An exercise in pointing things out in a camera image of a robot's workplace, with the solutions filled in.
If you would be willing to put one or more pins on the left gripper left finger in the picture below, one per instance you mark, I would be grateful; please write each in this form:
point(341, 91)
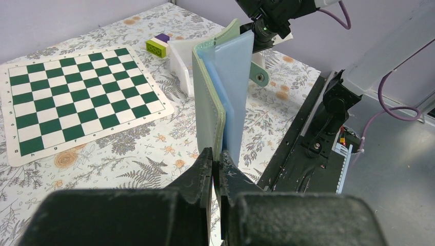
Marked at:
point(178, 214)

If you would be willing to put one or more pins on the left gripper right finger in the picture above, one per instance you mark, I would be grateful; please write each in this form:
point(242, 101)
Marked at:
point(252, 216)

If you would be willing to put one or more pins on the green leather card holder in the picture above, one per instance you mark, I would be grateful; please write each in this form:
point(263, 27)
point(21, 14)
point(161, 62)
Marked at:
point(223, 66)

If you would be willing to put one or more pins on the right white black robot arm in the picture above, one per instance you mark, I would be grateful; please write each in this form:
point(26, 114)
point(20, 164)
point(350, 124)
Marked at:
point(321, 42)

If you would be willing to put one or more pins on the clear plastic compartment tray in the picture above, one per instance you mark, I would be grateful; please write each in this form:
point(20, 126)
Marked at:
point(182, 66)

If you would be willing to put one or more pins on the green white chessboard mat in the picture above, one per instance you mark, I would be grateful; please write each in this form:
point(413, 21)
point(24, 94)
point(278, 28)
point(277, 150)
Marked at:
point(54, 104)

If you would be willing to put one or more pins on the green purple toy block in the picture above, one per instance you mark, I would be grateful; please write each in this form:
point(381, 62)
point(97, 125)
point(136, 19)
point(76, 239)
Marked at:
point(158, 45)

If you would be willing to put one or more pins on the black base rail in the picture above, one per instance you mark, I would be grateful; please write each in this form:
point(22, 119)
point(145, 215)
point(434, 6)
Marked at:
point(310, 158)

